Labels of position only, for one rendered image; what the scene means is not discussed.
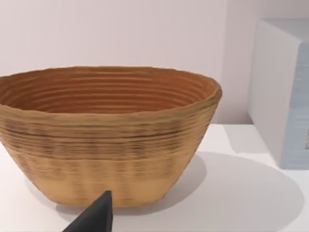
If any brown woven basket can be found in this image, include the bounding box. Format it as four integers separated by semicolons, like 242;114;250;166
0;65;223;208

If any pale microwave oven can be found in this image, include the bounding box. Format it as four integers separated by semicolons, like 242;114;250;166
247;18;309;170

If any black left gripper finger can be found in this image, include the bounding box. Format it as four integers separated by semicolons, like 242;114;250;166
61;190;114;232

